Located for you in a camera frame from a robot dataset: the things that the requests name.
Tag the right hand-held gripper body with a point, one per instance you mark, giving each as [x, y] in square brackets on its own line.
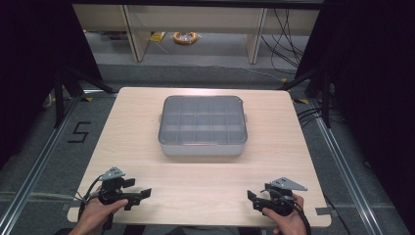
[283, 202]

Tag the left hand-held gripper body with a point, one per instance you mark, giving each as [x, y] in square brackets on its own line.
[111, 191]

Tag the grey compartment storage box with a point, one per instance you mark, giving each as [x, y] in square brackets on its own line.
[202, 149]

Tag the clear grey box lid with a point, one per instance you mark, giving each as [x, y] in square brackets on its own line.
[202, 119]

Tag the person's right hand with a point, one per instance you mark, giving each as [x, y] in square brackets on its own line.
[290, 225]

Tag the person's left hand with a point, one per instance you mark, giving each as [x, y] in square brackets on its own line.
[93, 217]

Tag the grey tape strip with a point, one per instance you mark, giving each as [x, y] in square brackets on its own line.
[323, 211]

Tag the yellow floor tape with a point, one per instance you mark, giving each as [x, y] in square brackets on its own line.
[301, 101]
[86, 99]

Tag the black metal stand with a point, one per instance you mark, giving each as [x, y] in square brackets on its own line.
[59, 98]
[326, 98]

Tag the yellow packet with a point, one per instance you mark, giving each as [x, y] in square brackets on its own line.
[158, 37]

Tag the black curtain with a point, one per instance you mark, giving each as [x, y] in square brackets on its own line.
[29, 65]
[375, 81]

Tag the beige wooden shelf unit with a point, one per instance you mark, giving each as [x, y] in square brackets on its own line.
[195, 19]

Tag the aluminium floor rail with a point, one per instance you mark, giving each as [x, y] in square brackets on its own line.
[39, 163]
[345, 173]

